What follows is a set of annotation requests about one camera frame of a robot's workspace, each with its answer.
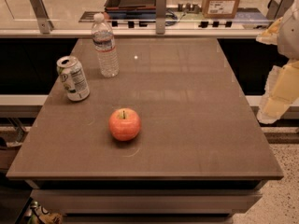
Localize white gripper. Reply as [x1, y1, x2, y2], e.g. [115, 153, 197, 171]
[256, 0, 299, 124]

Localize white green 7up can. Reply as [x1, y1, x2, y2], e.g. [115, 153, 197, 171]
[57, 56, 90, 102]

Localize brown cardboard box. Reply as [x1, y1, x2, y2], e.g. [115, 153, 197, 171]
[202, 0, 240, 19]

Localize red apple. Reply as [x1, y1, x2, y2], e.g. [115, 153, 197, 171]
[108, 108, 141, 141]

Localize clear plastic water bottle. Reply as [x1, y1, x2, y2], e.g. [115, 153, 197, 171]
[92, 13, 119, 77]

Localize items under table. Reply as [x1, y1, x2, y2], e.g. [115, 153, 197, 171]
[27, 201, 63, 224]

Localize right metal railing bracket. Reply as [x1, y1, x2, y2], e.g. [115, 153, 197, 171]
[266, 0, 294, 21]

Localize metal railing bracket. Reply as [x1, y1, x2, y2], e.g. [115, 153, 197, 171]
[266, 0, 294, 21]
[29, 0, 53, 34]
[156, 0, 166, 35]

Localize middle metal railing bracket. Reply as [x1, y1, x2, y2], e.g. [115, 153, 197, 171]
[156, 0, 166, 35]

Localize left metal railing bracket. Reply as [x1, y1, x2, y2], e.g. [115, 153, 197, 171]
[29, 0, 53, 34]

